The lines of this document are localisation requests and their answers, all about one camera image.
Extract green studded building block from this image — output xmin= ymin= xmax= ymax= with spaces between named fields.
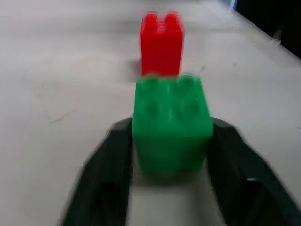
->
xmin=131 ymin=74 xmax=214 ymax=176

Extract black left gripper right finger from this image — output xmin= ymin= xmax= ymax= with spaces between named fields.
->
xmin=208 ymin=117 xmax=301 ymax=226

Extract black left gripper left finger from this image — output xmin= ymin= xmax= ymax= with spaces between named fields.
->
xmin=57 ymin=117 xmax=134 ymax=226

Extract red studded building block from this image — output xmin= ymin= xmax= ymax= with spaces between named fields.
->
xmin=140 ymin=11 xmax=185 ymax=78

